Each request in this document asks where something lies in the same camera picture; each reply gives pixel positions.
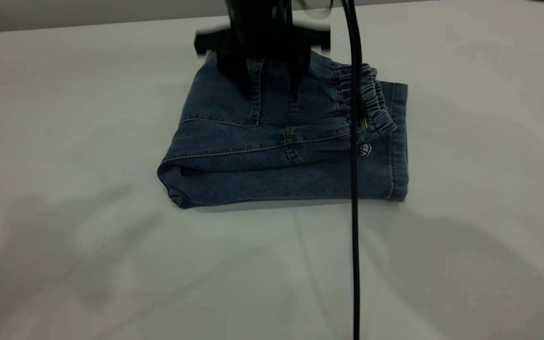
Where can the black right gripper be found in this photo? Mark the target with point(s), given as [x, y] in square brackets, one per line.
[262, 40]

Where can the blue denim shorts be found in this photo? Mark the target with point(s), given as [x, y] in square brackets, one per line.
[276, 160]

